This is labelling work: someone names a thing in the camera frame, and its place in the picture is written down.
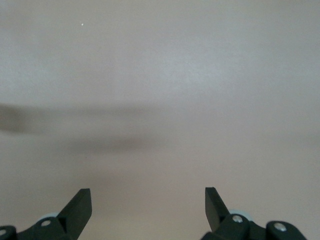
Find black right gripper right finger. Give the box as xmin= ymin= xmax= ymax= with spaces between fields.
xmin=201 ymin=186 xmax=308 ymax=240

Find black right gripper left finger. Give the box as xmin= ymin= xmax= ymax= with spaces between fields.
xmin=0 ymin=188 xmax=93 ymax=240

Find brown table mat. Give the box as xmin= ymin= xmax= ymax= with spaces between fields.
xmin=0 ymin=0 xmax=320 ymax=240

